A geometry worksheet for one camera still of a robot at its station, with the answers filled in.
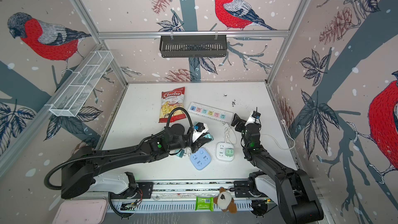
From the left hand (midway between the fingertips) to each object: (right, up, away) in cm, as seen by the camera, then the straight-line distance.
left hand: (209, 138), depth 70 cm
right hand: (+19, +7, +16) cm, 26 cm away
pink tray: (-57, -32, -3) cm, 65 cm away
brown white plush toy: (+7, -28, -2) cm, 29 cm away
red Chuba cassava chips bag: (-26, +16, +34) cm, 46 cm away
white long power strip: (+2, +9, +31) cm, 32 cm away
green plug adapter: (+11, -10, +9) cm, 17 cm away
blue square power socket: (-4, -15, +11) cm, 19 cm away
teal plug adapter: (0, 0, +1) cm, 1 cm away
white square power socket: (+7, -11, +13) cm, 19 cm away
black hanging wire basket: (-10, +54, +36) cm, 66 cm away
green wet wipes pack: (-2, -30, -1) cm, 30 cm away
